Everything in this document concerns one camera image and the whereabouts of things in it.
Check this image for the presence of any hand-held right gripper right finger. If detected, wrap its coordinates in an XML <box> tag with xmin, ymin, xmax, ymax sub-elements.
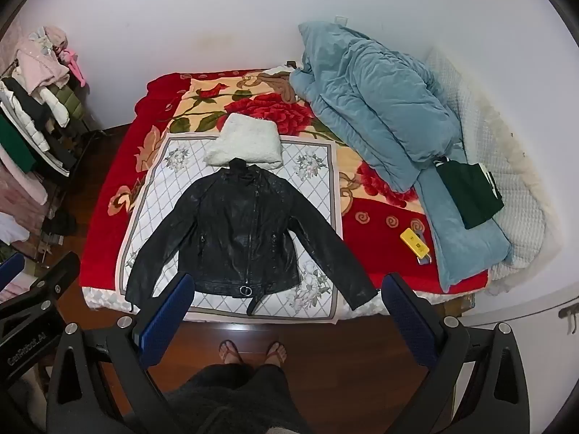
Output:
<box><xmin>381</xmin><ymin>272</ymin><xmax>531</xmax><ymax>434</ymax></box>

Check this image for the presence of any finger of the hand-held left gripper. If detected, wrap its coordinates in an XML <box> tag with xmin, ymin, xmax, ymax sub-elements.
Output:
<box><xmin>20</xmin><ymin>251</ymin><xmax>81</xmax><ymax>310</ymax></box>
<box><xmin>0</xmin><ymin>252</ymin><xmax>26</xmax><ymax>297</ymax></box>

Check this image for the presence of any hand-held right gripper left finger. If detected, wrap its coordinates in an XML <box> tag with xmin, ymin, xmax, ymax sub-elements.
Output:
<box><xmin>46</xmin><ymin>272</ymin><xmax>196</xmax><ymax>434</ymax></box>

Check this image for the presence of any black leather jacket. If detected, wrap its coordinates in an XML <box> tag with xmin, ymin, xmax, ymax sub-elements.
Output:
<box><xmin>125</xmin><ymin>157</ymin><xmax>379</xmax><ymax>316</ymax></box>

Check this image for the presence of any rack of hanging clothes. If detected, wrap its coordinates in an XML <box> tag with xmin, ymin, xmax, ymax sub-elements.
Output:
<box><xmin>0</xmin><ymin>25</ymin><xmax>98</xmax><ymax>254</ymax></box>

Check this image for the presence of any bed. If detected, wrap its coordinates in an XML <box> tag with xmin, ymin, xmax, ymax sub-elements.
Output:
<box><xmin>79</xmin><ymin>46</ymin><xmax>564</xmax><ymax>326</ymax></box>

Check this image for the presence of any person's left foot in sandal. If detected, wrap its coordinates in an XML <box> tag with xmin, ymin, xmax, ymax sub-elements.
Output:
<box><xmin>218</xmin><ymin>340</ymin><xmax>245</xmax><ymax>366</ymax></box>

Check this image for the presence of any person's foot in sandal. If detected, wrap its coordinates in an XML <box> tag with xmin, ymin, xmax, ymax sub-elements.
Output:
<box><xmin>263</xmin><ymin>341</ymin><xmax>288</xmax><ymax>368</ymax></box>
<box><xmin>218</xmin><ymin>340</ymin><xmax>245</xmax><ymax>366</ymax></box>

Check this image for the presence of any yellow handheld device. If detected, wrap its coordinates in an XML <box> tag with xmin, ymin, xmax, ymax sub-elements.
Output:
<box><xmin>400</xmin><ymin>228</ymin><xmax>432</xmax><ymax>266</ymax></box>

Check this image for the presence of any person's dark fuzzy garment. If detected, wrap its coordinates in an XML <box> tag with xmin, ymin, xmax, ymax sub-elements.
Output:
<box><xmin>165</xmin><ymin>363</ymin><xmax>314</xmax><ymax>434</ymax></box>

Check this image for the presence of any person's right foot in sandal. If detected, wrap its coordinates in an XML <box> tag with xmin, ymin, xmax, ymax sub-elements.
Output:
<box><xmin>263</xmin><ymin>341</ymin><xmax>288</xmax><ymax>368</ymax></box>

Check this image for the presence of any white door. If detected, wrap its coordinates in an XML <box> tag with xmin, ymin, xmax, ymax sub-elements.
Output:
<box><xmin>452</xmin><ymin>276</ymin><xmax>579</xmax><ymax>434</ymax></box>

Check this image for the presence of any dark green garment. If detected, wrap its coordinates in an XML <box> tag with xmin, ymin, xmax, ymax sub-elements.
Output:
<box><xmin>435</xmin><ymin>157</ymin><xmax>505</xmax><ymax>230</ymax></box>

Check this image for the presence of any white diamond-pattern floral sheet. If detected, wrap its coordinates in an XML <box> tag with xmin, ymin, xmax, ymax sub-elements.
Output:
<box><xmin>115</xmin><ymin>133</ymin><xmax>343</xmax><ymax>325</ymax></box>

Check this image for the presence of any white quilted bedspread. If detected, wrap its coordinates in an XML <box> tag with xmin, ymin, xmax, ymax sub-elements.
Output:
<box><xmin>424</xmin><ymin>46</ymin><xmax>563</xmax><ymax>297</ymax></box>

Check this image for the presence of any white fluffy folded sweater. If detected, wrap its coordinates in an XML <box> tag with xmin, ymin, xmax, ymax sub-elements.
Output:
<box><xmin>203</xmin><ymin>112</ymin><xmax>284</xmax><ymax>171</ymax></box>

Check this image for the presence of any light blue quilt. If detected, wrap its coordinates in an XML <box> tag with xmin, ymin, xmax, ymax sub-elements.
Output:
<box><xmin>288</xmin><ymin>22</ymin><xmax>513</xmax><ymax>293</ymax></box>

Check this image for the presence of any red floral blanket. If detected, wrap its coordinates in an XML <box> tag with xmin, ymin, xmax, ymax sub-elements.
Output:
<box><xmin>80</xmin><ymin>70</ymin><xmax>489</xmax><ymax>301</ymax></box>

